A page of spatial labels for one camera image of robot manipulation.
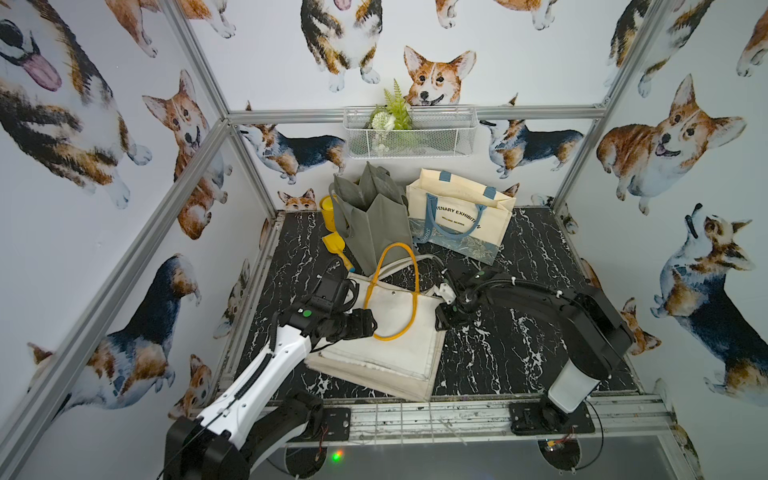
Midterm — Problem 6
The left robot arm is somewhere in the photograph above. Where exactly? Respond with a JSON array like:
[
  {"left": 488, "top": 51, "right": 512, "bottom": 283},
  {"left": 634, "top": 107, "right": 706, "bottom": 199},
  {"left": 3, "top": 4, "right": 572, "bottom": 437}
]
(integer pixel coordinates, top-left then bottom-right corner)
[{"left": 158, "top": 274, "right": 377, "bottom": 479}]

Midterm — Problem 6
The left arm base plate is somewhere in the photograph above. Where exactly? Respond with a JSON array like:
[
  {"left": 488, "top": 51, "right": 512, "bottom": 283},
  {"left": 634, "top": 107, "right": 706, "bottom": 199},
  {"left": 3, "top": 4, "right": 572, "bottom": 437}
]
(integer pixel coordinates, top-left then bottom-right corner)
[{"left": 298, "top": 407, "right": 352, "bottom": 443}]

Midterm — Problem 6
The artificial green fern plant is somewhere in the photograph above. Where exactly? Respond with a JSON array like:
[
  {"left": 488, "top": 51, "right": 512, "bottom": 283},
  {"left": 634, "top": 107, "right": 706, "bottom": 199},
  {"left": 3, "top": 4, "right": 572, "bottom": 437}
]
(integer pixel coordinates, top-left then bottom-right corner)
[{"left": 366, "top": 80, "right": 416, "bottom": 155}]

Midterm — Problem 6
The grey-green canvas bag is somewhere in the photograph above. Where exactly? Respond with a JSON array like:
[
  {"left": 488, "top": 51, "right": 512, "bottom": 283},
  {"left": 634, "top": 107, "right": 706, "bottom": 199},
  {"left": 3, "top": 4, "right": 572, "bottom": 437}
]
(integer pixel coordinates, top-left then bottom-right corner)
[{"left": 329, "top": 163, "right": 413, "bottom": 275}]

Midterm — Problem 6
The white wire mesh basket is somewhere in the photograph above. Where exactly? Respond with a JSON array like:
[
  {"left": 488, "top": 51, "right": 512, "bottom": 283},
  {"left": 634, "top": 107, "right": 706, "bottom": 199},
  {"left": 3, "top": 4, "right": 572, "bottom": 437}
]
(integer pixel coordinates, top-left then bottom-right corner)
[{"left": 343, "top": 106, "right": 479, "bottom": 159}]

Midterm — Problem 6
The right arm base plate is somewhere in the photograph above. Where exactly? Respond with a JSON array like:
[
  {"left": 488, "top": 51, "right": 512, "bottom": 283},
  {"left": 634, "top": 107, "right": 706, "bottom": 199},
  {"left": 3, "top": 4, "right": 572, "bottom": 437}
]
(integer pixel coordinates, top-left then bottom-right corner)
[{"left": 508, "top": 397, "right": 596, "bottom": 436}]

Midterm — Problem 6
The cream bag with blue handles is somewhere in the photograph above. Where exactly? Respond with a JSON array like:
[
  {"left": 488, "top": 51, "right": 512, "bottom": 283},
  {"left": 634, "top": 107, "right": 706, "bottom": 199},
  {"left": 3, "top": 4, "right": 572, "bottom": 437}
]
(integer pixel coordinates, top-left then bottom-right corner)
[{"left": 406, "top": 169, "right": 516, "bottom": 265}]

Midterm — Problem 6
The cream canvas bag with print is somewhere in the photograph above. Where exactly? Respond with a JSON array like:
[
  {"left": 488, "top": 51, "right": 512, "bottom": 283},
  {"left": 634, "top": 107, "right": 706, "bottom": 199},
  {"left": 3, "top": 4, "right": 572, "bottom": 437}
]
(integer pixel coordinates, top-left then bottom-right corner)
[{"left": 303, "top": 254, "right": 448, "bottom": 403}]

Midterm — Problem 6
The yellow plastic toy shovel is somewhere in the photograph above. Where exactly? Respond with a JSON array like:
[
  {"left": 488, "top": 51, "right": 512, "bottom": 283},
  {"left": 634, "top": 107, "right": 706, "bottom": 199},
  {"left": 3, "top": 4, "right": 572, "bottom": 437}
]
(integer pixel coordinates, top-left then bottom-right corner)
[{"left": 320, "top": 196, "right": 355, "bottom": 272}]

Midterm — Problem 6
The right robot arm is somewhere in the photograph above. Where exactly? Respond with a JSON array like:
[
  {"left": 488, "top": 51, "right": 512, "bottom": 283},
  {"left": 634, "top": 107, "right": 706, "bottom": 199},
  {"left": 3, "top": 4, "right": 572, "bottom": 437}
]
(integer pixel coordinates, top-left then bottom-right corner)
[{"left": 436, "top": 267, "right": 635, "bottom": 416}]

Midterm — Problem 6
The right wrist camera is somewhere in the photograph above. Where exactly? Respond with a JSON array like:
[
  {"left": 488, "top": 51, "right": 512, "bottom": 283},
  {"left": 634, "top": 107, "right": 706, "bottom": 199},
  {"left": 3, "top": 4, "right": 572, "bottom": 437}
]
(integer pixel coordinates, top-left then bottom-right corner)
[{"left": 435, "top": 283, "right": 457, "bottom": 304}]

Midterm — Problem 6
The white bag with yellow handles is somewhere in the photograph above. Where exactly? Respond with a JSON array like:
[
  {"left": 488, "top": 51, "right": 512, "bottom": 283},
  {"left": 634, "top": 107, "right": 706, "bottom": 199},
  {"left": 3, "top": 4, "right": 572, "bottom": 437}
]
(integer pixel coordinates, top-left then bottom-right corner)
[{"left": 306, "top": 267, "right": 443, "bottom": 389}]

